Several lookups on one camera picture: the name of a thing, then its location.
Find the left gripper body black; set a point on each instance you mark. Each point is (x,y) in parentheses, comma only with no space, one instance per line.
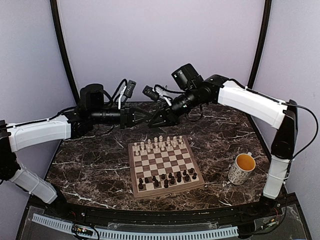
(124,119)

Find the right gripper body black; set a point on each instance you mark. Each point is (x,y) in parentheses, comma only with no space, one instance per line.
(174,117)

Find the wooden chess board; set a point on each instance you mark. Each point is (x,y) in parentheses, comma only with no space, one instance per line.
(162,156)

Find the dark chess bishop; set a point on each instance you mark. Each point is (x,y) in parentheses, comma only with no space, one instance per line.
(172,180)

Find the dark chess queen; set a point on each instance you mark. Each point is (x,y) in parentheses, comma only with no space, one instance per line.
(156,183)

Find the dark chess king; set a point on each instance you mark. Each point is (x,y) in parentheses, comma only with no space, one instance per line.
(166,183)

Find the patterned mug yellow inside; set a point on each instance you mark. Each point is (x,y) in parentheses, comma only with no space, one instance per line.
(242,168)

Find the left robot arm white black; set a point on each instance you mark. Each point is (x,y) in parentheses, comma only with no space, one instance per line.
(95,107)

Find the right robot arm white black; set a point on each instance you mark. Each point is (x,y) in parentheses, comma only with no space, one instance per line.
(218,89)

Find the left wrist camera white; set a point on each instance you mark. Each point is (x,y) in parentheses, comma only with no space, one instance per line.
(127,92)

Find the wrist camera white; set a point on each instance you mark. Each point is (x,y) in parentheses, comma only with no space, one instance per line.
(127,92)
(154,95)

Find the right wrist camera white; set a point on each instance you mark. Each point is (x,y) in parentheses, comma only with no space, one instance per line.
(154,95)

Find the white slotted cable duct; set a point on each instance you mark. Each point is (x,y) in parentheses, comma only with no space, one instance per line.
(123,232)

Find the black front rail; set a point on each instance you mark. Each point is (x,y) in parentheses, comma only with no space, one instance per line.
(235,215)

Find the left black frame post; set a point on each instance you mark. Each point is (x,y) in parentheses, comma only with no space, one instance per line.
(63,50)

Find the black frame post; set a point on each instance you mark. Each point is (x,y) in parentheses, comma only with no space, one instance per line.
(63,50)
(260,43)

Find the right black frame post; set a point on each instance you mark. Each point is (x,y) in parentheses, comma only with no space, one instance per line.
(260,43)

